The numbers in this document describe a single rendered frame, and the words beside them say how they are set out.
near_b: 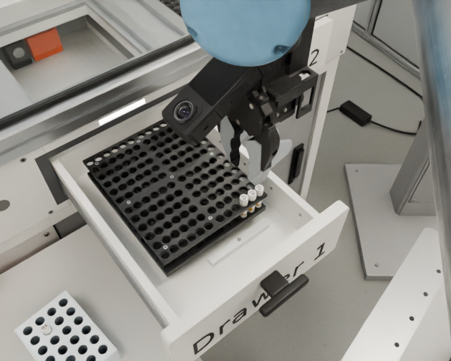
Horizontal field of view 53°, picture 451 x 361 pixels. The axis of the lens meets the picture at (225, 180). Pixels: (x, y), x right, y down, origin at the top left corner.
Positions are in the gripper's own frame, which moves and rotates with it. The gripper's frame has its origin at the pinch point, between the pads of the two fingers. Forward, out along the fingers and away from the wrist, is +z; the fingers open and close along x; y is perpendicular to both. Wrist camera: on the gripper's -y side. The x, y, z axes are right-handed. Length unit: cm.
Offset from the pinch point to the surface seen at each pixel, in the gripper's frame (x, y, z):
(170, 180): 9.7, -5.1, 7.4
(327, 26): 21.2, 39.7, 5.8
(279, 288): -13.0, -4.8, 6.2
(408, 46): 64, 164, 87
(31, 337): 6.2, -31.7, 17.6
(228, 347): 9, 5, 97
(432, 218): -3, 92, 93
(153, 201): 8.0, -9.2, 7.4
